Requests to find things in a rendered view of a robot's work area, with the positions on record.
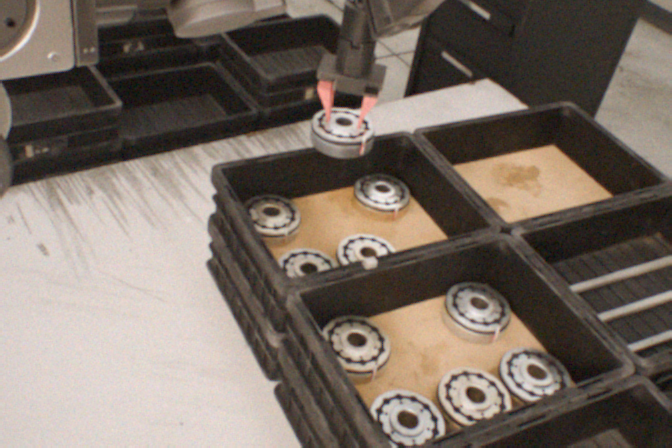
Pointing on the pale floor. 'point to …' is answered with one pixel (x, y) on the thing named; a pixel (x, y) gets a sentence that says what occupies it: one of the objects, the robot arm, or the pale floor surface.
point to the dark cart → (540, 27)
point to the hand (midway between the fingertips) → (344, 119)
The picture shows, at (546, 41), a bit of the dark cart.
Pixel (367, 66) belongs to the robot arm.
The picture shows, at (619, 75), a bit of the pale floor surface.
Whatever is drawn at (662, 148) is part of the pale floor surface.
